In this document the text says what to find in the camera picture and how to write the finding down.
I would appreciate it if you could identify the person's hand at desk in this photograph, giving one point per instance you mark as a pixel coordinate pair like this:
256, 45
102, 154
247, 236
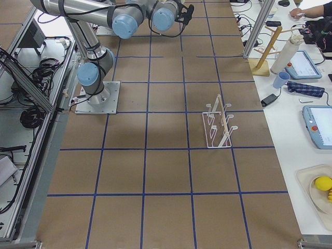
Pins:
297, 13

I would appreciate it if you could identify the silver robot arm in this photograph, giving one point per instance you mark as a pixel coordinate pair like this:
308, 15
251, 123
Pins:
123, 19

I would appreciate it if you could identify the blue cup on desk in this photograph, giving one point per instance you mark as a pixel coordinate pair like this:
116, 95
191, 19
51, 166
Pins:
281, 79

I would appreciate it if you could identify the white thermos bottle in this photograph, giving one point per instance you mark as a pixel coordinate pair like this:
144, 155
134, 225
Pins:
288, 51

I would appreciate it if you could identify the blue teach pendant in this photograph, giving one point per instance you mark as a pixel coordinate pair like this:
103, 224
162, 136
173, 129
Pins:
318, 122
302, 67

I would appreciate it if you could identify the wooden mug tree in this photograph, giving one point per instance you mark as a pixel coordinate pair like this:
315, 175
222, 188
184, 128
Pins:
260, 67

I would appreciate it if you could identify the folded blue plaid umbrella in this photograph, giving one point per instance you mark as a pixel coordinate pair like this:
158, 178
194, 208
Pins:
304, 89

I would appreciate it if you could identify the black power adapter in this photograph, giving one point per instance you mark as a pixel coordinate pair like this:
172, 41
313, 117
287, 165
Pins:
268, 100

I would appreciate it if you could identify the yellow lemon toy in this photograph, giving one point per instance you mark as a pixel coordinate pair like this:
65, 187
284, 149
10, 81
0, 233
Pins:
323, 183

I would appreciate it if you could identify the beige tray with plate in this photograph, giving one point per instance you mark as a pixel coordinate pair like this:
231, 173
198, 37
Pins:
318, 198

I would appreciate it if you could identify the aluminium frame post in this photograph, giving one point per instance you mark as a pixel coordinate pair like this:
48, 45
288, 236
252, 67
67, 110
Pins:
262, 16

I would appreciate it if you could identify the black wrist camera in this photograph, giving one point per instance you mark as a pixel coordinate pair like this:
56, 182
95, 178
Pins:
185, 13

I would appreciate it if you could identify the white wire cup rack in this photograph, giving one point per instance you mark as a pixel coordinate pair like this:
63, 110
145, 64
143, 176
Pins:
215, 122

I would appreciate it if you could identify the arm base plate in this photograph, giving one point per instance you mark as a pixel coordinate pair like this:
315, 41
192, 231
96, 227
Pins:
105, 31
104, 103

